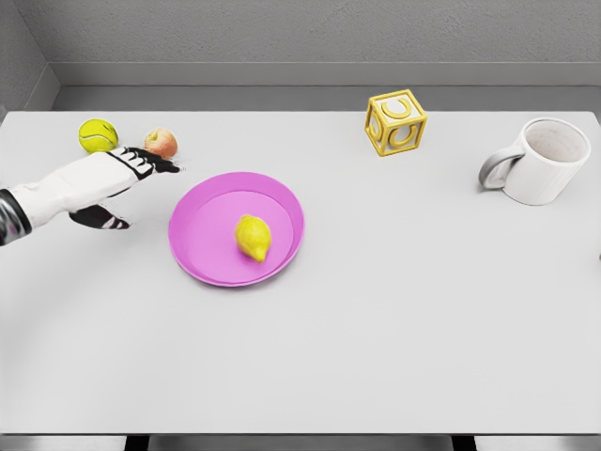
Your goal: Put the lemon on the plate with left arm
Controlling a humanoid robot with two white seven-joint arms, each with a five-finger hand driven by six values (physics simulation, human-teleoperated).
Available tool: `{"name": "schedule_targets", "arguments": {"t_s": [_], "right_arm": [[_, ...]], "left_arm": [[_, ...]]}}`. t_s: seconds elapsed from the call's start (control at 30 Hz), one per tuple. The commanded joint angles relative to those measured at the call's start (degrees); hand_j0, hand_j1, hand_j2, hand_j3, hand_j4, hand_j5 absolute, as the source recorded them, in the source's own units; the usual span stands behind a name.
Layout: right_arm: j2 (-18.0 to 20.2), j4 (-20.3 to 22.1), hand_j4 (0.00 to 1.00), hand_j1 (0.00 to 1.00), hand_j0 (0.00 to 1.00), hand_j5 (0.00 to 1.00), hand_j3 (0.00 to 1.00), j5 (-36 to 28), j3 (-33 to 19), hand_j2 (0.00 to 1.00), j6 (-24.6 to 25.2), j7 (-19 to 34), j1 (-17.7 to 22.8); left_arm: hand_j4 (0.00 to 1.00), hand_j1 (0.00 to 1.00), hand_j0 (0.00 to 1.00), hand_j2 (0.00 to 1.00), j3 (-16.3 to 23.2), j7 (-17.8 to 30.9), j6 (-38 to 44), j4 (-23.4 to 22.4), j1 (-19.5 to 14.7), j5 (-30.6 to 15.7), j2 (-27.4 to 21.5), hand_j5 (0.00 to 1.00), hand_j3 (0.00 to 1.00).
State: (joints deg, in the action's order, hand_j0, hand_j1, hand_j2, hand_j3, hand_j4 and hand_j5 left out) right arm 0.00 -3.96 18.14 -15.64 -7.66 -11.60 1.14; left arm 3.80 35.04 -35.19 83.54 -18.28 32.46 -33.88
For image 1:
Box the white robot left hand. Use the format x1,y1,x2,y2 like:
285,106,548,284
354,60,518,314
59,147,182,231

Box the pink plate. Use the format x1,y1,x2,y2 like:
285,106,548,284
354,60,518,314
168,171,306,288

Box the yellow lemon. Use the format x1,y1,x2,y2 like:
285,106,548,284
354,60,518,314
234,213,272,262

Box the yellow-green tennis ball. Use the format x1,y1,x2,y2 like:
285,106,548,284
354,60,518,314
78,117,119,155

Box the red-yellow apple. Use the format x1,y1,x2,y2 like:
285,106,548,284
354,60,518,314
144,128,179,160

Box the yellow letter block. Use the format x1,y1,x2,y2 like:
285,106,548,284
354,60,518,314
364,89,428,158

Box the white mug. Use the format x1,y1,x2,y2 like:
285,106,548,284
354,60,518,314
478,117,592,207

